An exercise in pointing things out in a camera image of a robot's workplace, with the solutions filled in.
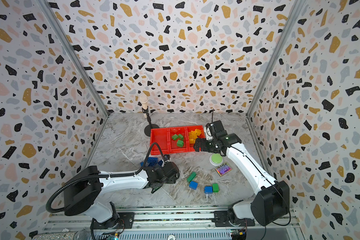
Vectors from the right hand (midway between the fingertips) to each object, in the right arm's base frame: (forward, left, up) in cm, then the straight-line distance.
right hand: (200, 143), depth 80 cm
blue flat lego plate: (-2, +29, -18) cm, 34 cm away
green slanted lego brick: (-11, +4, -18) cm, 22 cm away
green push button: (+1, -11, -19) cm, 22 cm away
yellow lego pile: (+19, +4, -18) cm, 26 cm away
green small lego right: (-16, -9, -20) cm, 28 cm away
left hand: (-11, +14, -15) cm, 23 cm away
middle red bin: (+10, +17, -20) cm, 28 cm away
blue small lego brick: (-15, +3, -20) cm, 25 cm away
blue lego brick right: (-18, -5, -18) cm, 26 cm away
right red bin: (+7, +6, -16) cm, 18 cm away
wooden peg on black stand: (+23, +33, +12) cm, 41 cm away
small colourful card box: (-6, -14, -18) cm, 24 cm away
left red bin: (+16, +25, -17) cm, 34 cm away
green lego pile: (+11, +13, -17) cm, 24 cm away
